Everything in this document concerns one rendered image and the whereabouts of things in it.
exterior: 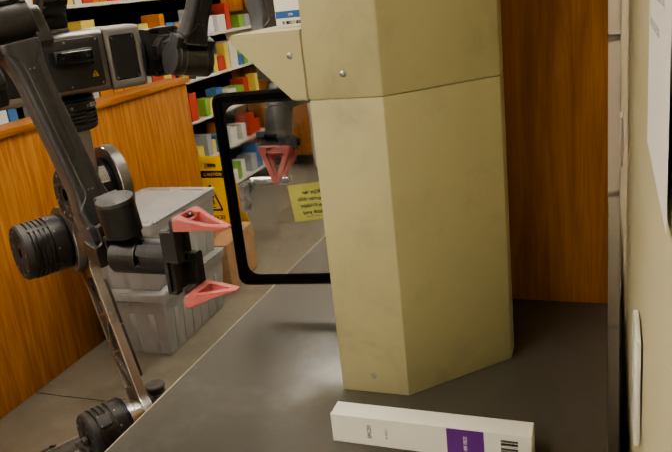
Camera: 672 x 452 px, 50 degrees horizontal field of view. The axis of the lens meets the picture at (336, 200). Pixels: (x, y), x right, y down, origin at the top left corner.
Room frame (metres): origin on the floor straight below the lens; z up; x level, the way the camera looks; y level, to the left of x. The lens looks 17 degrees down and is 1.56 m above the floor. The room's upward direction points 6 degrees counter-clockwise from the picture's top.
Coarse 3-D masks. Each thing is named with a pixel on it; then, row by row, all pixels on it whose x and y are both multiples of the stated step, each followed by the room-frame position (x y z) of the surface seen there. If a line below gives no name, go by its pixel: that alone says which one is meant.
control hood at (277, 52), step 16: (256, 32) 1.08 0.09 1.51; (272, 32) 1.05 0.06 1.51; (288, 32) 1.04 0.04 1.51; (240, 48) 1.06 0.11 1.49; (256, 48) 1.05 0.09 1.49; (272, 48) 1.04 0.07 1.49; (288, 48) 1.03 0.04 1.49; (256, 64) 1.05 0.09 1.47; (272, 64) 1.05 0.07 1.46; (288, 64) 1.04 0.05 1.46; (304, 64) 1.03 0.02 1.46; (272, 80) 1.05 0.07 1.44; (288, 80) 1.04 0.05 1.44; (304, 80) 1.03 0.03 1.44; (304, 96) 1.03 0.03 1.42
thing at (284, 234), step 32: (256, 128) 1.37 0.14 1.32; (288, 128) 1.36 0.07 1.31; (256, 160) 1.37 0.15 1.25; (288, 160) 1.36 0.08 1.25; (256, 192) 1.37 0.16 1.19; (288, 192) 1.36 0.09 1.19; (256, 224) 1.38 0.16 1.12; (288, 224) 1.36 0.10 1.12; (320, 224) 1.35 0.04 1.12; (256, 256) 1.38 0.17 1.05; (288, 256) 1.36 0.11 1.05; (320, 256) 1.35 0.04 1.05
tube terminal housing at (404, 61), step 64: (320, 0) 1.01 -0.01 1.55; (384, 0) 0.99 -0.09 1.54; (448, 0) 1.03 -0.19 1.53; (320, 64) 1.02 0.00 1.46; (384, 64) 0.99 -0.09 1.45; (448, 64) 1.03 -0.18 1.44; (320, 128) 1.02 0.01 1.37; (384, 128) 0.99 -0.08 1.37; (448, 128) 1.03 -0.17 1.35; (320, 192) 1.03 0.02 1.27; (384, 192) 0.99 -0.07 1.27; (448, 192) 1.02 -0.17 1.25; (384, 256) 0.99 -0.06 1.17; (448, 256) 1.02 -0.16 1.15; (384, 320) 1.00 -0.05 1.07; (448, 320) 1.02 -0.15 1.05; (512, 320) 1.09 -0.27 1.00; (384, 384) 1.00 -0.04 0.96
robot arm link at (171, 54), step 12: (192, 0) 1.75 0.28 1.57; (204, 0) 1.75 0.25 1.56; (192, 12) 1.74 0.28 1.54; (204, 12) 1.75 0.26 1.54; (180, 24) 1.78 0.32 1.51; (192, 24) 1.75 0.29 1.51; (204, 24) 1.76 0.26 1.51; (180, 36) 1.75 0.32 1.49; (192, 36) 1.75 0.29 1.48; (204, 36) 1.77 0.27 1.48; (168, 48) 1.77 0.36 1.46; (180, 48) 1.75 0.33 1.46; (168, 60) 1.76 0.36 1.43; (180, 60) 1.73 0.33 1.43; (168, 72) 1.76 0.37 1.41; (180, 72) 1.75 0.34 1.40
